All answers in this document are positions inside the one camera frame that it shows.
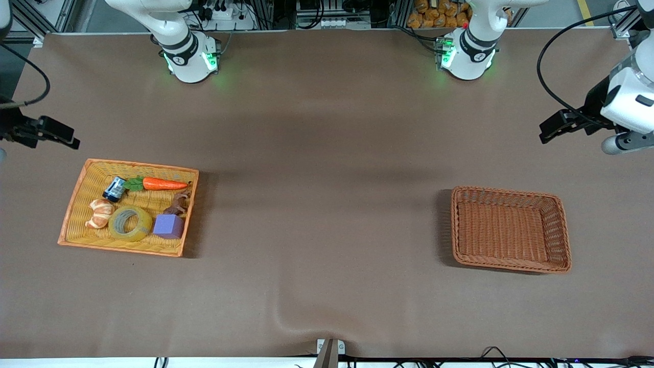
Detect yellow clear tape roll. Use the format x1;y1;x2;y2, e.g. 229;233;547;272
108;205;153;242

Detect yellow wicker basket orange rim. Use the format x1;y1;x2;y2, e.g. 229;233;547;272
57;158;200;258

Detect blue small can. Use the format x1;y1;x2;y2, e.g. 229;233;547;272
102;176;127;203

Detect toy croissant bread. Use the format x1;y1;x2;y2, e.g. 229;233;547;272
84;199;116;229

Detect brown wicker basket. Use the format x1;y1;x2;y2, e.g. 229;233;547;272
451;186;572;274

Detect orange toy carrot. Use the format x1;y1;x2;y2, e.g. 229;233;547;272
124;176;191;192

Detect brown toy animal figure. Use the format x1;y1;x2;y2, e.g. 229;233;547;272
163;190;192;216

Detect purple cube block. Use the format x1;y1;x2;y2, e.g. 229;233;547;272
152;214;184;240

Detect pile of orange bread toys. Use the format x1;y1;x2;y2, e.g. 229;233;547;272
407;0;511;29

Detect white power strip with plugs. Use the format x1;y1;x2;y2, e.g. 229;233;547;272
203;4;256;31

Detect long white power strip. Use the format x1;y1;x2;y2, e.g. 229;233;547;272
296;18;372;30

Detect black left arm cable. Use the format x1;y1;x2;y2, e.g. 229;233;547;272
536;4;639;128

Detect aluminium frame profile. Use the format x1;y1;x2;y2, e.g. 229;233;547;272
611;9;643;40
10;0;77;48

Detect black cables along table edge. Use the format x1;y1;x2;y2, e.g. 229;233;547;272
153;347;654;368

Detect metal table edge bracket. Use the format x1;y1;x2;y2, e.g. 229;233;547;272
316;338;346;356

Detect brown strut under bracket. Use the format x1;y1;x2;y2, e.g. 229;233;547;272
313;339;339;368

